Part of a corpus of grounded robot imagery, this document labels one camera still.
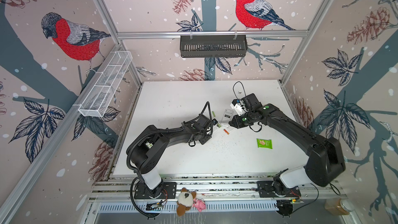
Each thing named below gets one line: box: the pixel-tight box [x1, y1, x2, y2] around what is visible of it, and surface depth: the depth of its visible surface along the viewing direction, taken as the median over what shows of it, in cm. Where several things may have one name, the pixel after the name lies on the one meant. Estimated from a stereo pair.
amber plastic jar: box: [324, 197, 354, 216], surface depth 65 cm
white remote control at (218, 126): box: [214, 122, 223, 130], surface depth 97 cm
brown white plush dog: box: [176, 187, 197, 217], surface depth 70 cm
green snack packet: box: [256, 138, 273, 149], surface depth 90 cm
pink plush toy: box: [192, 198, 207, 213], surface depth 70 cm
